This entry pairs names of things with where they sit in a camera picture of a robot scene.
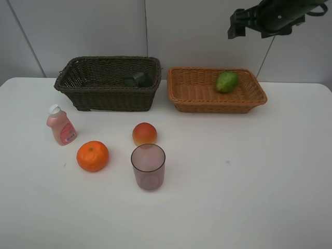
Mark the purple translucent cup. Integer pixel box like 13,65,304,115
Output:
131,144,166,191

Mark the orange mandarin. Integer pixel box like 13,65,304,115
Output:
76,141,109,172

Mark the round bread bun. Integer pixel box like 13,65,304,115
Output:
132,122,158,146

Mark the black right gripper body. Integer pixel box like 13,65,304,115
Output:
228,0,328,39

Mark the pink bottle white cap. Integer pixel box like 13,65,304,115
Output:
47,104,77,146

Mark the green lime fruit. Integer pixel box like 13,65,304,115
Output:
215,71,238,93

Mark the light orange wicker basket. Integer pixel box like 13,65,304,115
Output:
167,66,268,115

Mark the black rectangular box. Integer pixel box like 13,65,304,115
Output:
123,72,153,88

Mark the dark brown wicker basket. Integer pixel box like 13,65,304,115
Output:
54,56,161,112

